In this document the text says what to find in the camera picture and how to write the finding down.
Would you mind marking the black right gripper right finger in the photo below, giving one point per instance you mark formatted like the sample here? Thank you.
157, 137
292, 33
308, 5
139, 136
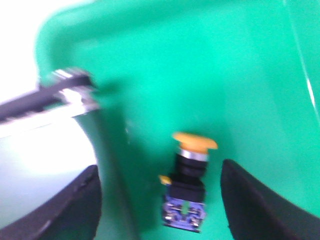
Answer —
256, 212

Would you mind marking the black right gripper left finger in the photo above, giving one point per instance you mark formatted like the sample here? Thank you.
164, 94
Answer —
72, 214

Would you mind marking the yellow mushroom push button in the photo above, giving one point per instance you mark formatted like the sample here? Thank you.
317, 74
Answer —
183, 204

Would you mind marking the green plastic bin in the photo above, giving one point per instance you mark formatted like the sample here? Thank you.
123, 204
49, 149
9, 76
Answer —
245, 73

